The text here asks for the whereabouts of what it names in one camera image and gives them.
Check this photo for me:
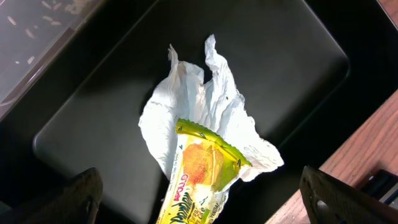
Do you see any rice food waste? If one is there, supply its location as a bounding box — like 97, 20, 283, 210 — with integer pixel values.
1, 0, 97, 68

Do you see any green yellow snack wrapper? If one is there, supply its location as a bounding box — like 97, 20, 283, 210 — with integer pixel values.
156, 119, 252, 224

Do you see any white napkin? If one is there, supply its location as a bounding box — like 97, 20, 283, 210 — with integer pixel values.
139, 35, 284, 182

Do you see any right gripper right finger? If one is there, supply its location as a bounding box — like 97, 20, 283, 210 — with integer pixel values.
300, 165, 397, 224

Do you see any black waste tray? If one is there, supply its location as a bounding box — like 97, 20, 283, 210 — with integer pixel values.
1, 0, 397, 223

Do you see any clear plastic waste bin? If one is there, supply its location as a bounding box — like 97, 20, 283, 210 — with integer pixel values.
1, 0, 104, 115

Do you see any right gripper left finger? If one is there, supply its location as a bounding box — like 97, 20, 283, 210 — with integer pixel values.
1, 167, 103, 224

